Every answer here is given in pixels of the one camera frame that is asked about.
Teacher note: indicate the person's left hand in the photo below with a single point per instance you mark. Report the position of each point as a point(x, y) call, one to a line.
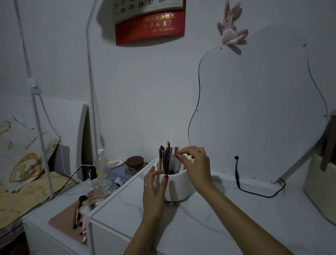
point(153, 197)

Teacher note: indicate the person's right hand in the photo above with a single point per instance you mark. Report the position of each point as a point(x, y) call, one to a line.
point(199, 168)

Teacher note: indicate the person's right thumb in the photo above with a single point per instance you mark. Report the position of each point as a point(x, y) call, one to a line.
point(182, 156)

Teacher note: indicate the person's left thumb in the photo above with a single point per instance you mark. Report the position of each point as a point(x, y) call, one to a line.
point(165, 181)

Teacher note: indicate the white round pen holder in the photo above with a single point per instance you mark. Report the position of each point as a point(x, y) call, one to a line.
point(178, 187)

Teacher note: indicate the person's right forearm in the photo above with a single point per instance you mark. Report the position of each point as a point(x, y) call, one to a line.
point(244, 223)

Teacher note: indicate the person's left forearm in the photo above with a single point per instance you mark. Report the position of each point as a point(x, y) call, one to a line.
point(143, 236)

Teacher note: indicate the bunch of makeup pens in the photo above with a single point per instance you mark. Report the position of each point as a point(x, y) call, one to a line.
point(166, 160)

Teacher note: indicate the glass jar with brown lid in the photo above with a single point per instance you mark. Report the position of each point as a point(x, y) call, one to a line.
point(134, 165)

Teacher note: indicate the blue tissue box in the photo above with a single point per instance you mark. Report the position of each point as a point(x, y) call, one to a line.
point(119, 172)

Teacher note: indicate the clear plastic bottle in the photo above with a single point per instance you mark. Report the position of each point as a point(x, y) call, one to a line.
point(101, 165)

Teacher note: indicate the pink makeup brush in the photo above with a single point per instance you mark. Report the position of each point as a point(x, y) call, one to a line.
point(83, 223)

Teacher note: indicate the black makeup brush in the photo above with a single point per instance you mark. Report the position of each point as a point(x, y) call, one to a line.
point(78, 212)

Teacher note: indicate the pink desk mat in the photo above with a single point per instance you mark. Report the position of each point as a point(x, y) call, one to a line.
point(65, 218)

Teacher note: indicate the white lamp pole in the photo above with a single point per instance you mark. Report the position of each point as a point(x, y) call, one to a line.
point(92, 78)

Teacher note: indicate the white headboard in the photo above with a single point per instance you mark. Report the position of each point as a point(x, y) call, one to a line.
point(65, 115)

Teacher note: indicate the white bedside cabinet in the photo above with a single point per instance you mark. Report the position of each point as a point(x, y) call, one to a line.
point(52, 241)

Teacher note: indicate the pink plush bunny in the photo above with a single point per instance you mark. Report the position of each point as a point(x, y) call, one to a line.
point(231, 26)

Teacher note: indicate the yellow patterned bed sheet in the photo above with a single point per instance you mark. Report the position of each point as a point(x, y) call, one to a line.
point(23, 168)

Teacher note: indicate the cream tote bag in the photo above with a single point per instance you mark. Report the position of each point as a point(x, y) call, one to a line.
point(321, 194)

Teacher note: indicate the cloud-shaped wall mirror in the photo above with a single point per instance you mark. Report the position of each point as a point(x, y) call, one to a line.
point(257, 113)

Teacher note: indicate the red wall calendar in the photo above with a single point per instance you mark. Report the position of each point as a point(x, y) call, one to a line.
point(149, 27)

